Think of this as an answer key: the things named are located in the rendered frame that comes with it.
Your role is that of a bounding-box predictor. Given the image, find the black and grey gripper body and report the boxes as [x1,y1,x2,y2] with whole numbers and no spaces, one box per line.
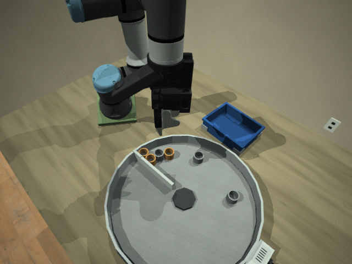
[147,53,194,113]

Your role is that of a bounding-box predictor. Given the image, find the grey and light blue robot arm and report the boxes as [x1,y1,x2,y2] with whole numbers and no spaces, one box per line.
[65,0,186,119]

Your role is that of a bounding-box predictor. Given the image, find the bronze bushing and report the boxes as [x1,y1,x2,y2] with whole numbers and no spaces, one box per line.
[139,148,149,158]
[145,154,156,166]
[164,147,174,161]

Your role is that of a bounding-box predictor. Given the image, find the grey metal bushing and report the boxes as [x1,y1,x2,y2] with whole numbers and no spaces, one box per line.
[154,148,164,161]
[193,151,204,164]
[226,190,240,204]

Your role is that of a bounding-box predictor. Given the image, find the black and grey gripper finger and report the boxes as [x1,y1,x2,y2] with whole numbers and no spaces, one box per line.
[153,101,180,136]
[170,110,179,117]

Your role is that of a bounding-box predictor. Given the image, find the grey round turntable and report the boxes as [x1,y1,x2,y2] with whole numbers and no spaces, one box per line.
[104,134,274,264]

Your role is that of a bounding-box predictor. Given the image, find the blue crate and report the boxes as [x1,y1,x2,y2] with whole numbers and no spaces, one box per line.
[201,102,265,156]

